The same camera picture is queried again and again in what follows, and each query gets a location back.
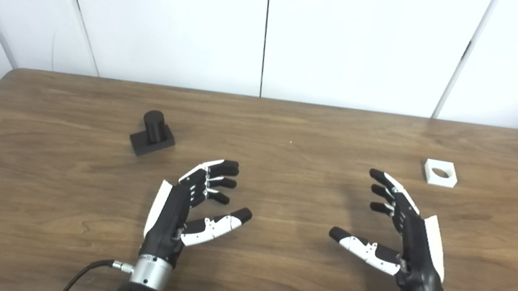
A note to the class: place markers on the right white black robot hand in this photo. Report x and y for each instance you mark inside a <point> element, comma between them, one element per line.
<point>417,259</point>

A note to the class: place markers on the black peg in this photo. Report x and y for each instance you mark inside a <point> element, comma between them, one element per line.
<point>152,134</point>

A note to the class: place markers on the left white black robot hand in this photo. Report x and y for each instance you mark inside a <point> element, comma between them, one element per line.
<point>168,220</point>

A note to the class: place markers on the white square piece with hole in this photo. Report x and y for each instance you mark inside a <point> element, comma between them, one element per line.
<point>439,181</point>

